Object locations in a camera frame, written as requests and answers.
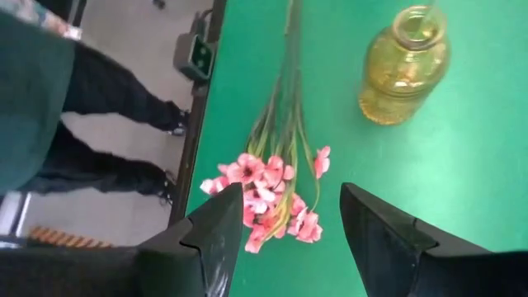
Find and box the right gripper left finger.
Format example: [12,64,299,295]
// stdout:
[136,183,245,297]

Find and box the green table mat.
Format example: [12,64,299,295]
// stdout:
[185,0,528,297]

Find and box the person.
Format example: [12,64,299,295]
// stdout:
[0,0,191,207]

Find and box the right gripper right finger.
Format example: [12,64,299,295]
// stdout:
[340,183,492,297]

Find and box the black table frame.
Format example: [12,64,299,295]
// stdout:
[167,0,229,227]

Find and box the yellow embossed glass vase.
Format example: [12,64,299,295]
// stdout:
[357,3,451,127]

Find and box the pink artificial flower bunch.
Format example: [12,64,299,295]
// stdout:
[200,0,332,255]

